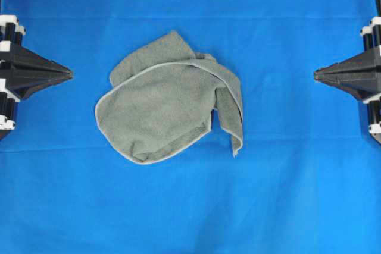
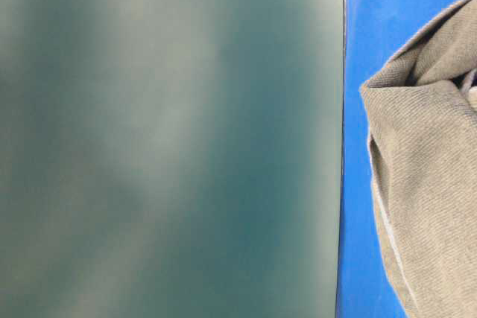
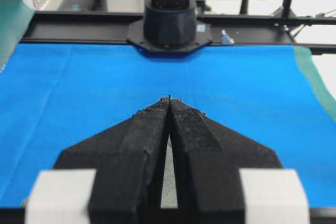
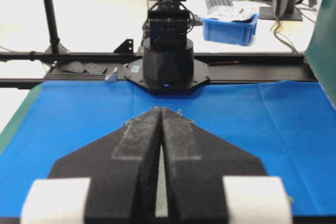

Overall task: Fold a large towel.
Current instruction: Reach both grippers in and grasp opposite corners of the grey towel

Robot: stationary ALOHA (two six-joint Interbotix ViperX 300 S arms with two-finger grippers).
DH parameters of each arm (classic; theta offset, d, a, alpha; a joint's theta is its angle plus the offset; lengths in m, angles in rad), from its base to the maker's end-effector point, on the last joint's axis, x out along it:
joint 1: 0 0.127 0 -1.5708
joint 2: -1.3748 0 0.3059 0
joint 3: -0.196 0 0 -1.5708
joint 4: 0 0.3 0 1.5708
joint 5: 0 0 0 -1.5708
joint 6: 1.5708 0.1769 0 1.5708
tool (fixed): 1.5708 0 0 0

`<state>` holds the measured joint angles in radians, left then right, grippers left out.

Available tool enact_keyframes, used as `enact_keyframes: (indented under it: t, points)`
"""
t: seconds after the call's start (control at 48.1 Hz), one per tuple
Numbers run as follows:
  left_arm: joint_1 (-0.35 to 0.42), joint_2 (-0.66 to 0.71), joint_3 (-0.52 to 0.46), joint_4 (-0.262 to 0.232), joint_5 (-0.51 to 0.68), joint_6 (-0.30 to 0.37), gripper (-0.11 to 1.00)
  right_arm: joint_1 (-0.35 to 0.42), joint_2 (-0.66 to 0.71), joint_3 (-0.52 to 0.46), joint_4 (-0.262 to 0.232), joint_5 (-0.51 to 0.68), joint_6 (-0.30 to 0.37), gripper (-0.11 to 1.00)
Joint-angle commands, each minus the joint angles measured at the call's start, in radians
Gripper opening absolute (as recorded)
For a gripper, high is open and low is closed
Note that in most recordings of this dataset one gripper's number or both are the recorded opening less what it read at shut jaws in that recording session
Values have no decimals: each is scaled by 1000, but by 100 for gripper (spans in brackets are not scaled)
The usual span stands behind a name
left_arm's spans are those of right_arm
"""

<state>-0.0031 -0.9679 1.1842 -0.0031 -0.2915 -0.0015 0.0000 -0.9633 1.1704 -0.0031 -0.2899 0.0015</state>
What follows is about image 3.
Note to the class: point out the green backdrop cloth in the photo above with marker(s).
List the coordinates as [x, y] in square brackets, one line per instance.
[15, 19]

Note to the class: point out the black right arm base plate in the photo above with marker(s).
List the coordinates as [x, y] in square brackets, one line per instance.
[135, 36]

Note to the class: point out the black aluminium frame rail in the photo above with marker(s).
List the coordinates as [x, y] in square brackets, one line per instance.
[124, 29]

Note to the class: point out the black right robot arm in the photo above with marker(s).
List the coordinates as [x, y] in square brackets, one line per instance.
[170, 23]

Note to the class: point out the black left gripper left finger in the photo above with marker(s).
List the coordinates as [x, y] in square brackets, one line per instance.
[108, 178]

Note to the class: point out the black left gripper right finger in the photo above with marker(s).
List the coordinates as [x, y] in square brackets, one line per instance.
[223, 176]

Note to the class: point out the grey towel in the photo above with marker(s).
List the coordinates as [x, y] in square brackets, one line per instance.
[169, 195]

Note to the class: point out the blue table cloth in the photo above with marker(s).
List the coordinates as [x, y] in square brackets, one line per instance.
[55, 95]

